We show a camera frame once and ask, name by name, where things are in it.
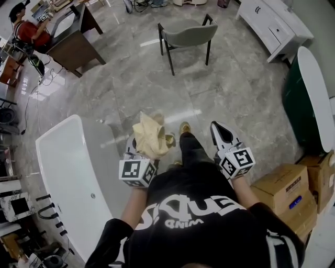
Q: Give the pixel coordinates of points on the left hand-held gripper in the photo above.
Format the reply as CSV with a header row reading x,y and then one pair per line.
x,y
129,170

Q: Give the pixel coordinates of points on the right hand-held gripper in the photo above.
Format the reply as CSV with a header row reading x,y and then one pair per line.
x,y
240,159

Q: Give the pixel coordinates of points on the cream yellow clothes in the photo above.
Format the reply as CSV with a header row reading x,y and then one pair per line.
x,y
149,141

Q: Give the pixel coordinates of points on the gray chair black legs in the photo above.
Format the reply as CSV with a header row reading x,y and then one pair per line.
x,y
183,34

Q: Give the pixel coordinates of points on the person's left forearm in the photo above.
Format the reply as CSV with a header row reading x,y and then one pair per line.
x,y
133,204

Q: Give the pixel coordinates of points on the person's right forearm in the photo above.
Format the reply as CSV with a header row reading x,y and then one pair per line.
x,y
243,193

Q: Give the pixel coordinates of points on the person's black trousers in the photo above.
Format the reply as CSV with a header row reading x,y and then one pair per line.
x,y
191,151

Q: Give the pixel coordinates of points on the person's right tan shoe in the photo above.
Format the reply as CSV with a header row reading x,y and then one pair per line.
x,y
185,128

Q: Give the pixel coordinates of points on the person's tan shoe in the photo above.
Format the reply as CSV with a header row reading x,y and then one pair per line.
x,y
176,163
185,128

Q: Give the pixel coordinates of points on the person's left tan shoe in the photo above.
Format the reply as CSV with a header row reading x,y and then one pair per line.
x,y
176,163

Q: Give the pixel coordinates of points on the large cardboard box blue label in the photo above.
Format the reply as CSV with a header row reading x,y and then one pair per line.
x,y
280,188

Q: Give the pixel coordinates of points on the green bathtub white rim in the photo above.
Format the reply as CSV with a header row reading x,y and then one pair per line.
x,y
298,104

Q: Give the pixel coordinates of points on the black faucet set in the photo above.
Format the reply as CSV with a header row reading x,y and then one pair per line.
x,y
44,209

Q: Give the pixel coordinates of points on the person's black printed t-shirt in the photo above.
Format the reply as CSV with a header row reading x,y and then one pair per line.
x,y
196,248

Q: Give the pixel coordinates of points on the white cabinet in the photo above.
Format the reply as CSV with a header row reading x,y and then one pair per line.
x,y
264,23

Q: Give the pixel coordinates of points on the dark wooden vanity cabinet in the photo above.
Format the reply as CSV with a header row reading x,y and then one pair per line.
x,y
76,49

